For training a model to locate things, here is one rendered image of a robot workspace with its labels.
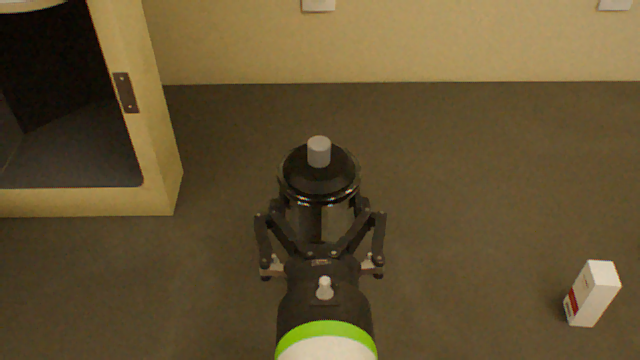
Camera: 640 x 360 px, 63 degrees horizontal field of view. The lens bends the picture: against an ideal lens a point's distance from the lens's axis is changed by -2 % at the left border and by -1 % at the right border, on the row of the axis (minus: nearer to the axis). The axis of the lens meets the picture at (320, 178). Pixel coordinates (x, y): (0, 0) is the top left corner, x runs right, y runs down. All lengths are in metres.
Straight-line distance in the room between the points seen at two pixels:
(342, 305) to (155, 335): 0.40
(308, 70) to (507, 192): 0.53
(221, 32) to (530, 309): 0.82
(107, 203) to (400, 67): 0.70
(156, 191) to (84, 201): 0.13
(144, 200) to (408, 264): 0.45
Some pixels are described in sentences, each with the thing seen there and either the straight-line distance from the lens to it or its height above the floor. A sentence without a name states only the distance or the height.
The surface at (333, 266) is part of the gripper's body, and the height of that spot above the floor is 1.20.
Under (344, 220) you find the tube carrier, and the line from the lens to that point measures 0.69.
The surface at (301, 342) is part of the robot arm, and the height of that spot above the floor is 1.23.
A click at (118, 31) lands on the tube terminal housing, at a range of 0.74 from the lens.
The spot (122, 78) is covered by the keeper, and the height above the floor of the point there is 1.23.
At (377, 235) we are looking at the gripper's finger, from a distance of 0.61.
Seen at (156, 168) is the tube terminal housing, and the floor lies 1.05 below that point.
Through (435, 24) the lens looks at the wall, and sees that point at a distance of 1.21.
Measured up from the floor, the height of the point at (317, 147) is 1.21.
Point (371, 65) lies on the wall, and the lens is 1.24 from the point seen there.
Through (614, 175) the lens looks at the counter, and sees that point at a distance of 1.13.
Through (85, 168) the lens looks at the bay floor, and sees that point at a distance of 0.98.
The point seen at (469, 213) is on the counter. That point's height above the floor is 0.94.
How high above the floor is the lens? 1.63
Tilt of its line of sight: 45 degrees down
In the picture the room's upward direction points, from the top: straight up
